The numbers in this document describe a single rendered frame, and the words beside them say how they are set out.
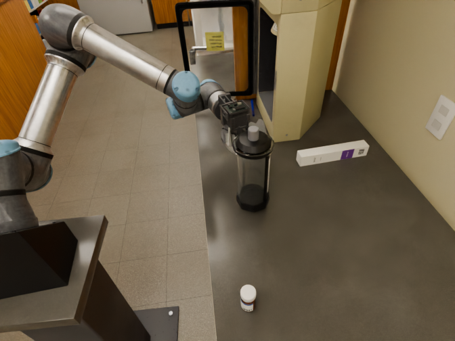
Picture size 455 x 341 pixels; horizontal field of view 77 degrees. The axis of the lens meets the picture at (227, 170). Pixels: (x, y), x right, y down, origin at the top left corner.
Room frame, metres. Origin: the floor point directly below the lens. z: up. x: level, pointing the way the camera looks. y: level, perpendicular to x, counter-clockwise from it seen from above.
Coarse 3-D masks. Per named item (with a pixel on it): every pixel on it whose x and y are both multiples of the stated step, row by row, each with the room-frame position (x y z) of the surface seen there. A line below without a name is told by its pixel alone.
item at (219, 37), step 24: (216, 0) 1.24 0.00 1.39; (192, 24) 1.25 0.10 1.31; (216, 24) 1.24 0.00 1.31; (240, 24) 1.23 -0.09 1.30; (192, 48) 1.25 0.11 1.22; (216, 48) 1.24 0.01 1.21; (240, 48) 1.23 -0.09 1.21; (192, 72) 1.25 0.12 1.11; (216, 72) 1.24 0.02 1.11; (240, 72) 1.23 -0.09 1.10
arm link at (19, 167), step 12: (0, 144) 0.57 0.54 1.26; (12, 144) 0.59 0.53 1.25; (0, 156) 0.55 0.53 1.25; (12, 156) 0.57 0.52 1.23; (24, 156) 0.62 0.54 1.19; (0, 168) 0.53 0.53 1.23; (12, 168) 0.54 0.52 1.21; (24, 168) 0.58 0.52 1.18; (0, 180) 0.51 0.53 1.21; (12, 180) 0.52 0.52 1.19; (24, 180) 0.57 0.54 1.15
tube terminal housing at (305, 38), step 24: (288, 0) 0.92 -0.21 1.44; (312, 0) 0.93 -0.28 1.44; (336, 0) 1.03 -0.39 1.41; (288, 24) 0.92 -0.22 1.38; (312, 24) 0.93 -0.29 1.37; (336, 24) 1.07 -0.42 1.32; (288, 48) 0.92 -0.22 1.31; (312, 48) 0.93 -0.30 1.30; (288, 72) 0.92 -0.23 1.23; (312, 72) 0.95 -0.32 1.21; (288, 96) 0.92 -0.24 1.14; (312, 96) 0.98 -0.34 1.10; (264, 120) 1.07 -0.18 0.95; (288, 120) 0.92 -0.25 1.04; (312, 120) 1.01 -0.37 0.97
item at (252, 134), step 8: (248, 128) 0.60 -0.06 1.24; (256, 128) 0.60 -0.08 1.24; (240, 136) 0.61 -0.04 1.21; (248, 136) 0.59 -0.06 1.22; (256, 136) 0.59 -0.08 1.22; (264, 136) 0.60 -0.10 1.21; (240, 144) 0.58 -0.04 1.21; (248, 144) 0.57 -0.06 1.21; (256, 144) 0.57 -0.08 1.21; (264, 144) 0.57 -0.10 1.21; (248, 152) 0.56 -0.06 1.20; (256, 152) 0.55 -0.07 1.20
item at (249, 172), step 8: (272, 144) 0.58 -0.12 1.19; (240, 152) 0.56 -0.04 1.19; (264, 152) 0.55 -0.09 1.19; (240, 160) 0.57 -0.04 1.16; (248, 160) 0.56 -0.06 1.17; (256, 160) 0.55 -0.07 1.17; (264, 160) 0.56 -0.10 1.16; (240, 168) 0.57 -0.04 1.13; (248, 168) 0.56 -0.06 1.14; (256, 168) 0.55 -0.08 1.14; (264, 168) 0.56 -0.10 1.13; (240, 176) 0.57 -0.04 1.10; (248, 176) 0.56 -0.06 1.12; (256, 176) 0.55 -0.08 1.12; (264, 176) 0.56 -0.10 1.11; (240, 184) 0.57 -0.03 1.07; (248, 184) 0.56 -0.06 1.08; (256, 184) 0.55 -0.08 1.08; (240, 192) 0.57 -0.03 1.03; (248, 192) 0.56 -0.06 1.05; (256, 192) 0.55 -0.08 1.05; (248, 200) 0.56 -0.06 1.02; (256, 200) 0.55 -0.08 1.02; (264, 200) 0.56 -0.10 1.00
